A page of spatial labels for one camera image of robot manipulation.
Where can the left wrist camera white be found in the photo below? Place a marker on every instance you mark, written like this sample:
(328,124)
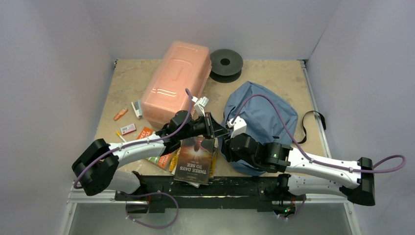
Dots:
(199,104)

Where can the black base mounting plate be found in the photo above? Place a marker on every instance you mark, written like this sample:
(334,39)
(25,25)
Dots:
(263,194)

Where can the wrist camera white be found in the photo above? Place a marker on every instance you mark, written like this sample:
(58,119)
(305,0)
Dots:
(199,104)
(237,125)

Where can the orange green Treehouse book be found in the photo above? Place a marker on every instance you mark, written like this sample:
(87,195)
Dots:
(164,162)

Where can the black filament spool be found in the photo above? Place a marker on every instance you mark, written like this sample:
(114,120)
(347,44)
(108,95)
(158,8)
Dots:
(226,65)

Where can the yellow illustrated book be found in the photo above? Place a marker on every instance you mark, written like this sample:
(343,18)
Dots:
(212,167)

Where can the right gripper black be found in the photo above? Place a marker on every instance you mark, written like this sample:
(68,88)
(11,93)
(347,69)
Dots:
(231,150)

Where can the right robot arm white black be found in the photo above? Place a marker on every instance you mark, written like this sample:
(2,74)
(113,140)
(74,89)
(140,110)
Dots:
(303,173)

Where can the dark Three Days To See book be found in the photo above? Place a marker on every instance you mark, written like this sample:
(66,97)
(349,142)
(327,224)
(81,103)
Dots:
(196,143)

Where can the blue backpack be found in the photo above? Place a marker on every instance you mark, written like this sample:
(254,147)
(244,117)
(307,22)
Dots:
(263,123)

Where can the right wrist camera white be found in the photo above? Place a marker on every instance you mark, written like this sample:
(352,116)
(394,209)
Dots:
(237,125)

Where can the small red white box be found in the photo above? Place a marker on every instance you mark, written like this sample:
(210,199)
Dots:
(128,129)

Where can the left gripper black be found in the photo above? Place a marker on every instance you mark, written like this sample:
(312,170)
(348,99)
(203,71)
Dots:
(213,129)

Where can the yellow white pencil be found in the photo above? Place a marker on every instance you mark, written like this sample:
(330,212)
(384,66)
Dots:
(121,137)

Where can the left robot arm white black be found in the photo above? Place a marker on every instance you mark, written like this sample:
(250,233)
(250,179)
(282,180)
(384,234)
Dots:
(96,167)

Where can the pink translucent plastic box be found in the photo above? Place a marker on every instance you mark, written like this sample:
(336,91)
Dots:
(184,66)

